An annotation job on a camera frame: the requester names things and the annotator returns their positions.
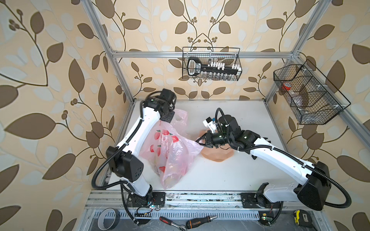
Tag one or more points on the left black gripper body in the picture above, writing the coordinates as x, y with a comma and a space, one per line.
169, 116

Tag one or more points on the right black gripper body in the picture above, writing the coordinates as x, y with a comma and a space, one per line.
213, 140

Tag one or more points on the pink plastic bag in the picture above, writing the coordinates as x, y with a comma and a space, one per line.
168, 151

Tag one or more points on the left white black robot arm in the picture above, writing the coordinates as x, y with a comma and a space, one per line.
123, 158

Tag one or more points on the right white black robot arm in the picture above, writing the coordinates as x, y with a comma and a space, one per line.
312, 185

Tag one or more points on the black socket tool set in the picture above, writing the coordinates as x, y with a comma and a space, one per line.
195, 67

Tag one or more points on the clear bottle with red cap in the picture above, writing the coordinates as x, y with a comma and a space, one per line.
296, 99

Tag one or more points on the black orange screwdriver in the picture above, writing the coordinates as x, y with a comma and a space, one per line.
196, 222

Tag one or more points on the small green circuit board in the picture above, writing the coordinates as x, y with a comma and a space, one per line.
265, 219

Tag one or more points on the yellow black tape measure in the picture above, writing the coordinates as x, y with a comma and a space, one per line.
303, 218

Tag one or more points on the black tape roll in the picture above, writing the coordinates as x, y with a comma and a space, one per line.
108, 219

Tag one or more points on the back black wire basket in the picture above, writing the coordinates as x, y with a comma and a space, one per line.
226, 55

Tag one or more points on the black wire basket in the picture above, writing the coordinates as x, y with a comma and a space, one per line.
324, 100
226, 55

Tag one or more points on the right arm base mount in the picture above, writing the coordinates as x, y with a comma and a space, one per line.
257, 200

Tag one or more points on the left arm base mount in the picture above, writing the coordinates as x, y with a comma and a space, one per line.
156, 199

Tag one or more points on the right black wire basket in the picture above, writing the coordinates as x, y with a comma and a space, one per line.
324, 100

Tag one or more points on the red handled ratchet wrench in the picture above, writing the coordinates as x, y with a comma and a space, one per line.
171, 223

